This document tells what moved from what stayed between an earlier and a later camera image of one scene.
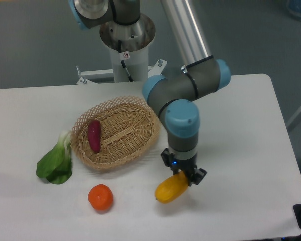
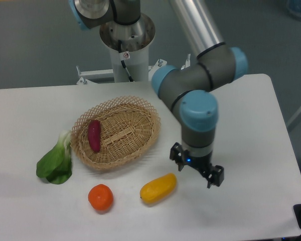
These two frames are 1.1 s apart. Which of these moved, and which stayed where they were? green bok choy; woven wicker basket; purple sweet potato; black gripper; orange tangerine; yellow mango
Moved: black gripper; yellow mango
Stayed: purple sweet potato; woven wicker basket; orange tangerine; green bok choy
